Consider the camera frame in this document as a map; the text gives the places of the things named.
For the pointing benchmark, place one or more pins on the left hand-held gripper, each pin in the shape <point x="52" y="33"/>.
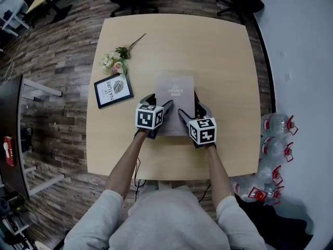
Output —
<point x="145" y="118"/>

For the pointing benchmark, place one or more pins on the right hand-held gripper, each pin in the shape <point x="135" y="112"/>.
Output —
<point x="203" y="131"/>

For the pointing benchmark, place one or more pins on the grey book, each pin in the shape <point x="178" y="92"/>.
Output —
<point x="176" y="98"/>

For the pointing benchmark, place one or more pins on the person's right forearm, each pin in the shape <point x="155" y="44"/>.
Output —
<point x="219" y="173"/>

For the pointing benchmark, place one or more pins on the person's left forearm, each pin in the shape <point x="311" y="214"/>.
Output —
<point x="125" y="163"/>

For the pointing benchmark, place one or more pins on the black framed leaf picture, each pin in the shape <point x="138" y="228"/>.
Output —
<point x="114" y="90"/>

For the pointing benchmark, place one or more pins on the artificial flower bouquet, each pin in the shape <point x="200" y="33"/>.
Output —
<point x="114" y="61"/>

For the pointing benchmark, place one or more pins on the clear red-capped water bottle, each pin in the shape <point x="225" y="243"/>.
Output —
<point x="247" y="189"/>
<point x="268" y="172"/>
<point x="275" y="124"/>
<point x="273" y="147"/>
<point x="274" y="193"/>

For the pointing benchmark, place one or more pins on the person's grey sweatshirt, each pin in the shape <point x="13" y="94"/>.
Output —
<point x="166" y="220"/>

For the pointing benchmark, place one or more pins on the black bag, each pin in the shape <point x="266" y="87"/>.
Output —
<point x="275" y="225"/>

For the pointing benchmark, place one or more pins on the dark side desk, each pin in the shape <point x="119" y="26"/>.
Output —
<point x="10" y="129"/>

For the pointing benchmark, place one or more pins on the red box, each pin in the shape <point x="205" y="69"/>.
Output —
<point x="10" y="150"/>

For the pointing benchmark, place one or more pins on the white wall socket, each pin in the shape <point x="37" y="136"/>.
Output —
<point x="287" y="76"/>

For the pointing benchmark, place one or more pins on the white table frame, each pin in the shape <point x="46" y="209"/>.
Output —
<point x="41" y="88"/>

